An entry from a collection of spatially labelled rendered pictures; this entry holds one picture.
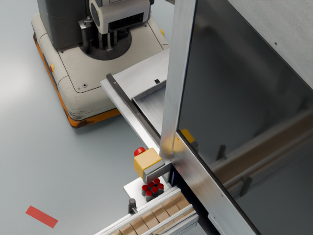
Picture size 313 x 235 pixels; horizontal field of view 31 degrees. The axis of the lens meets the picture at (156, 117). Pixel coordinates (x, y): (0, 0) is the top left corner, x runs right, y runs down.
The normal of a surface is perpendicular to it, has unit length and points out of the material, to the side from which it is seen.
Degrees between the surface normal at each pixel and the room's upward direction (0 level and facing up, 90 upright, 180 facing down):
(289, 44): 90
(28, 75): 0
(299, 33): 90
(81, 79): 0
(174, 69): 90
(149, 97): 0
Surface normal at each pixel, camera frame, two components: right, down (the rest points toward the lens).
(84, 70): 0.04, -0.53
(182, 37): -0.83, 0.45
